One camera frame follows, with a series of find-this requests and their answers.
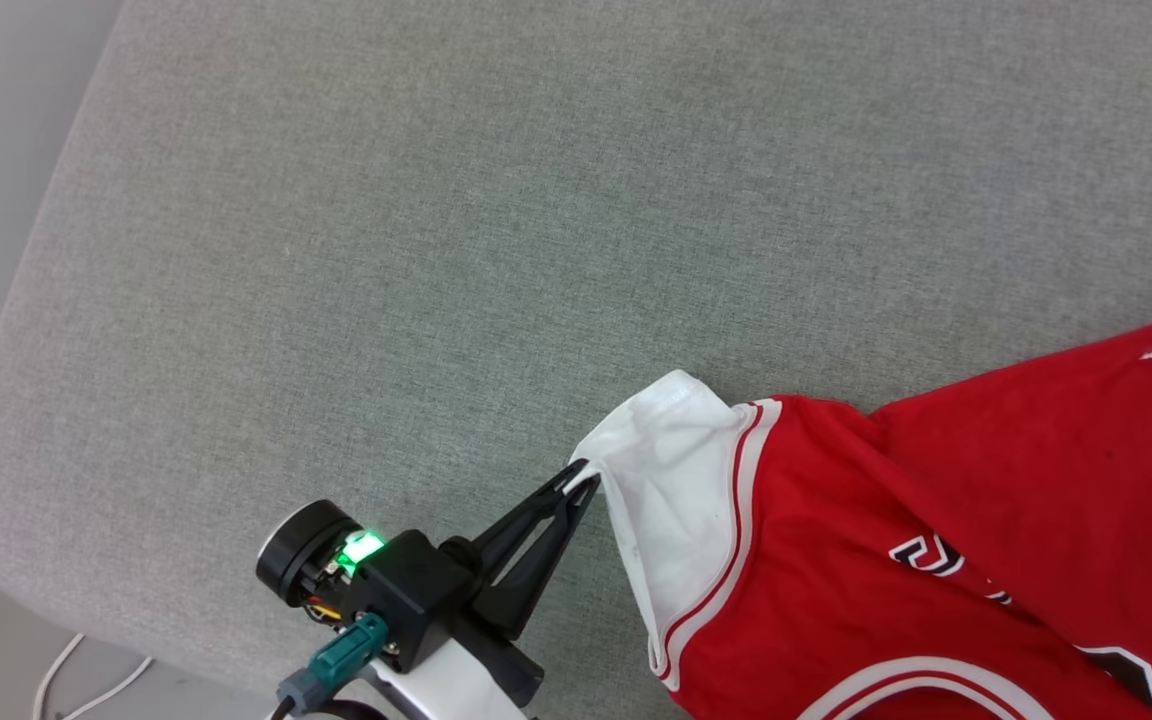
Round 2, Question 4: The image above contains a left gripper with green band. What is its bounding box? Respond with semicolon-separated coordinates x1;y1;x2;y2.
256;462;601;720

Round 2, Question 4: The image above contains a red and white basketball jersey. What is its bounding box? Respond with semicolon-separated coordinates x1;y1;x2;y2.
571;298;1152;720

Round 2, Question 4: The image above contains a grey fabric sofa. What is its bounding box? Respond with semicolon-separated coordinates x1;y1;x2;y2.
0;0;1152;720

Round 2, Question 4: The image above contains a teal connector camera cable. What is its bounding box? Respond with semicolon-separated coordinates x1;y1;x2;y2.
271;612;389;720

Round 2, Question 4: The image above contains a white floor cable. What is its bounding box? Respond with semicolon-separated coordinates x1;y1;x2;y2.
61;656;153;720
34;633;84;720

